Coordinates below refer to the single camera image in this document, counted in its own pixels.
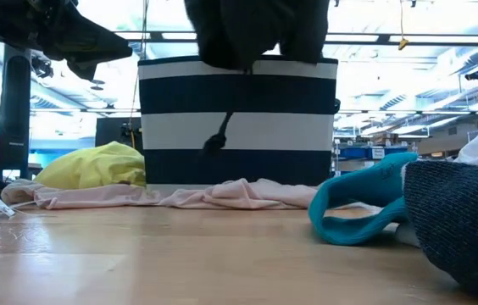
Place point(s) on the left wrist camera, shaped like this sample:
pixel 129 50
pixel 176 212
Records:
pixel 54 12

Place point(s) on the yellow garment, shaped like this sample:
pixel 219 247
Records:
pixel 95 167

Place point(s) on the pale pink garment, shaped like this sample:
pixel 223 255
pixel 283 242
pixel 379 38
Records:
pixel 222 197

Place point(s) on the black ceiling fixture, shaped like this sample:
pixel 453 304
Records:
pixel 475 75

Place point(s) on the yellow hanging connector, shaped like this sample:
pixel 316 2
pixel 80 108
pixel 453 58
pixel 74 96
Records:
pixel 403 43

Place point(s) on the overhead black frame beam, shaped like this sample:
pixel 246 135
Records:
pixel 391 39

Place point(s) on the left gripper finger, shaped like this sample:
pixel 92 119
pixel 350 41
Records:
pixel 86 68
pixel 90 42

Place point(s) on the black monitor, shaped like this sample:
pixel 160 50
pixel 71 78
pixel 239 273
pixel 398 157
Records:
pixel 112 133

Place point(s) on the navy and white striped sock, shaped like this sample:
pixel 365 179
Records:
pixel 463 220

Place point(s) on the navy white striped fabric basket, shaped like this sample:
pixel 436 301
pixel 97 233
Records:
pixel 285 93

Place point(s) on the black pillar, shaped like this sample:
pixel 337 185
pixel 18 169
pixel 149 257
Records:
pixel 13 118

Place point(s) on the teal sock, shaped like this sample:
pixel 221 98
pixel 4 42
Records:
pixel 349 186

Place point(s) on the blue storage bin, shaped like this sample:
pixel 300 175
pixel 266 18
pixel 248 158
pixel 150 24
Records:
pixel 357 152

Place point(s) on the beige garment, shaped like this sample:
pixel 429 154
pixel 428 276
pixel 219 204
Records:
pixel 20 190

